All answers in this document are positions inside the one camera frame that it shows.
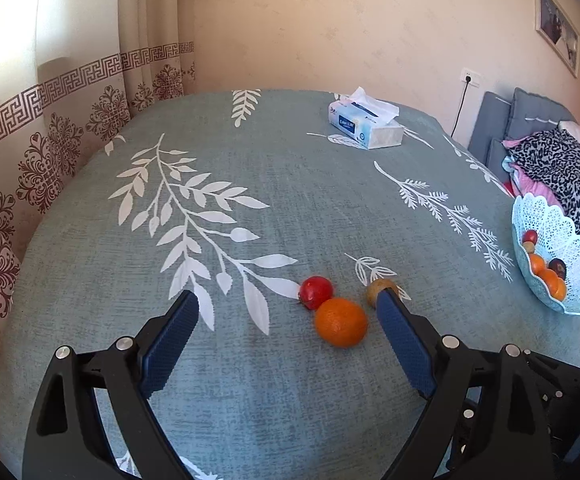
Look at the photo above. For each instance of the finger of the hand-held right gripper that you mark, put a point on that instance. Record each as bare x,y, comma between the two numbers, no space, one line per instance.
560,377

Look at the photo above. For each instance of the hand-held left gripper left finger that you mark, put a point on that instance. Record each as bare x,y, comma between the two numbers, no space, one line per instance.
169,345

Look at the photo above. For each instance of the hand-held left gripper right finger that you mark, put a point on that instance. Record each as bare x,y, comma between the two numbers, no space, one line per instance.
405,345

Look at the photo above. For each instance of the orange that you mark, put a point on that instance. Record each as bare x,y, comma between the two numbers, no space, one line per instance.
536,263
561,291
549,278
341,322

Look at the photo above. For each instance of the round tan fruit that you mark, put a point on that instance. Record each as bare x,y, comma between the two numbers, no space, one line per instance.
527,247
380,287

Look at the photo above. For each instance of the light blue lattice basket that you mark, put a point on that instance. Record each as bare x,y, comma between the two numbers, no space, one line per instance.
577,260

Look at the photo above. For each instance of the dark brown wrinkled fruit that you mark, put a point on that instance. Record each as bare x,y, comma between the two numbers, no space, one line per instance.
558,266

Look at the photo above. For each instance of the red tomato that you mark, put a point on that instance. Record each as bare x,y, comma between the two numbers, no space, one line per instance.
531,236
316,291

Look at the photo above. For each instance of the grey-green leaf print bedsheet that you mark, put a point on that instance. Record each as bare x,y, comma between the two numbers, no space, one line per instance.
320,200

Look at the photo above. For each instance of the leopard print cloth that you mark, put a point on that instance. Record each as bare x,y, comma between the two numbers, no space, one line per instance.
555,170

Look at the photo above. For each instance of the white and blue tissue box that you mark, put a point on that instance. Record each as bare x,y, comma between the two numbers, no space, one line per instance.
365,125

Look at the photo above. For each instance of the grey cushion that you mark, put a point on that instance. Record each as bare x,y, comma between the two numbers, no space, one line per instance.
490,120
535,107

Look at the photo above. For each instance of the beige patterned curtain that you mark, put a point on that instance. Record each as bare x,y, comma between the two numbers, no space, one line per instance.
44,125

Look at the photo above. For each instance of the white wall socket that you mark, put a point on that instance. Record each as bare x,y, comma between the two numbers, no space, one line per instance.
470,77

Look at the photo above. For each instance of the framed wall picture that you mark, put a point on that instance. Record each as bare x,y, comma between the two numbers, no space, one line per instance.
557,25

